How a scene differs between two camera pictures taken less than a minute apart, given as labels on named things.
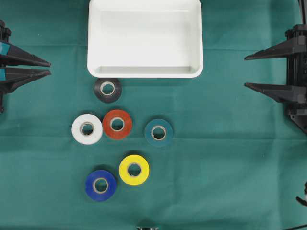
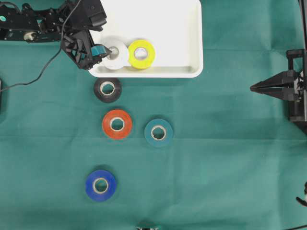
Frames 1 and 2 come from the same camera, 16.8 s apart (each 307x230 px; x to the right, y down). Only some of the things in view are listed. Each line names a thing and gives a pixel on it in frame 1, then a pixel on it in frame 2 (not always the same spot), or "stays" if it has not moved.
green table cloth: (81, 152) stays
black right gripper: (295, 50) → (281, 86)
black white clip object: (303, 201) stays
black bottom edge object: (147, 228) stays
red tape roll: (117, 124) stays
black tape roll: (108, 90) stays
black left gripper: (16, 77) → (79, 45)
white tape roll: (76, 129) → (118, 57)
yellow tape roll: (134, 169) → (141, 54)
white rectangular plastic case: (145, 39) stays
